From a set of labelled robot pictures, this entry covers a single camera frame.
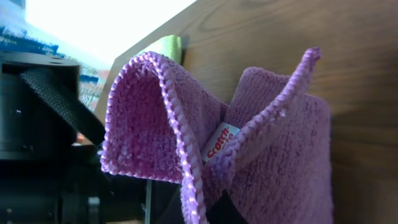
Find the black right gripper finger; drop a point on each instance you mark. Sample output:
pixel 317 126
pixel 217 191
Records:
pixel 224 212

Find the purple microfibre cloth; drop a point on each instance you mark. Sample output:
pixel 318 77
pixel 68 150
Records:
pixel 269 148

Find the folded light green cloth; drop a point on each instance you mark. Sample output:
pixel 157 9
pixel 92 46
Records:
pixel 170 46

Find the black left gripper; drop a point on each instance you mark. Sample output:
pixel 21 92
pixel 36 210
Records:
pixel 50 169

